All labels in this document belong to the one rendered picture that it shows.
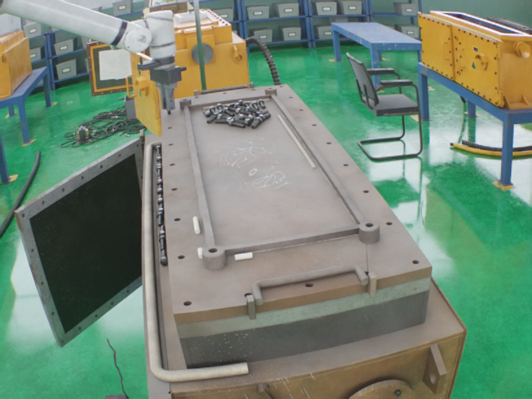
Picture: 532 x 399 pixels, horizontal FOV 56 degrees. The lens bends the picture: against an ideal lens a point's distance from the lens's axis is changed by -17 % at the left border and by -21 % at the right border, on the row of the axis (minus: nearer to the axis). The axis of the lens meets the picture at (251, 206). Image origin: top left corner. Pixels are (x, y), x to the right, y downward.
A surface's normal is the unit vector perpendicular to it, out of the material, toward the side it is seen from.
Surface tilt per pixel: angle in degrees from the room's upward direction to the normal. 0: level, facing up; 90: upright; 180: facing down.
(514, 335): 0
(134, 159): 90
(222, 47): 90
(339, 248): 0
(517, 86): 90
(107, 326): 0
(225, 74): 90
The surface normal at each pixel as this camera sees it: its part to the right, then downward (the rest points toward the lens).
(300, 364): -0.09, -0.89
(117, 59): -0.14, 0.45
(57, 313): 0.84, 0.17
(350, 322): 0.15, 0.43
